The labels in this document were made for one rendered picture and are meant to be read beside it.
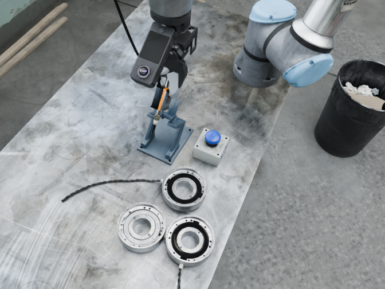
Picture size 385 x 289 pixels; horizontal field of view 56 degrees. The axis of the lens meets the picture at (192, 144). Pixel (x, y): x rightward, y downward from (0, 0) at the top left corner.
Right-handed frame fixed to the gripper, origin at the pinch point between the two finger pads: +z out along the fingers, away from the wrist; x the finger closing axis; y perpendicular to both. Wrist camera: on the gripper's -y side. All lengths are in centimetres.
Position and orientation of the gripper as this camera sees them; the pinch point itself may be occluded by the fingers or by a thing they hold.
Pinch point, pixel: (164, 93)
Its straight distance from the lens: 79.5
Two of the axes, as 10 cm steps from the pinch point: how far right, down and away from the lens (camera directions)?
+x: -8.9, -4.0, 2.1
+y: 4.5, -7.1, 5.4
